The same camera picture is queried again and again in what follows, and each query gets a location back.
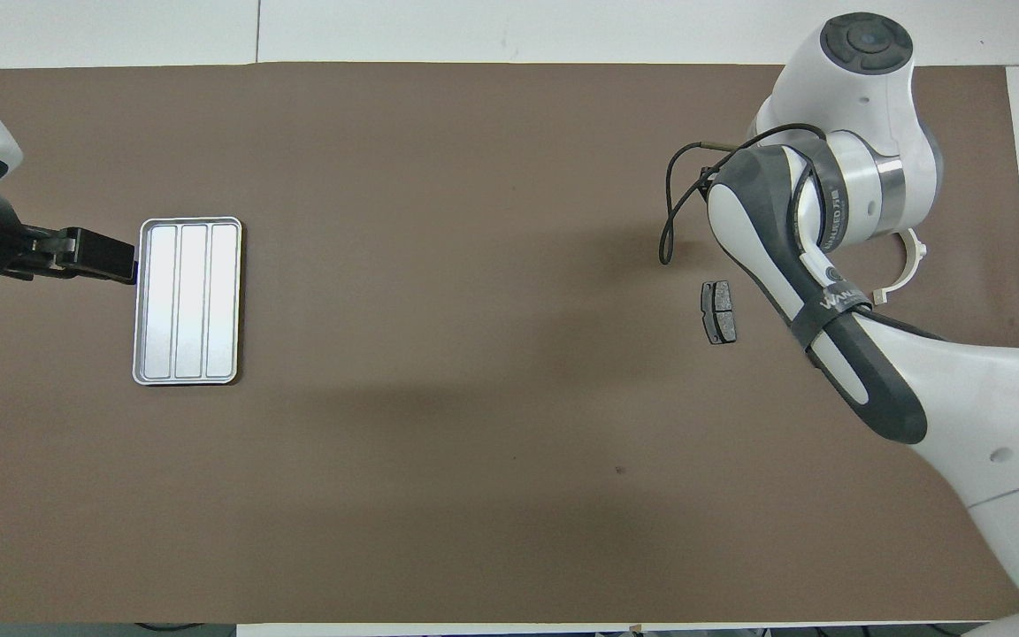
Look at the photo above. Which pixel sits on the short dark brake pad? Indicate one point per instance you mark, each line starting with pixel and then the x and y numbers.
pixel 719 311

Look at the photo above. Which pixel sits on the white semicircular plastic bracket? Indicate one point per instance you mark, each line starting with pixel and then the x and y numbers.
pixel 916 261

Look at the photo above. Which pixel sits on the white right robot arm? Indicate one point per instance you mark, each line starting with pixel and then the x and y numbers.
pixel 961 398

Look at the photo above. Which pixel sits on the brown table mat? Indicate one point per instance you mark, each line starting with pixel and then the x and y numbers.
pixel 430 398

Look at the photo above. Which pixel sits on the silver metal tray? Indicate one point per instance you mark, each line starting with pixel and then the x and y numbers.
pixel 187 301

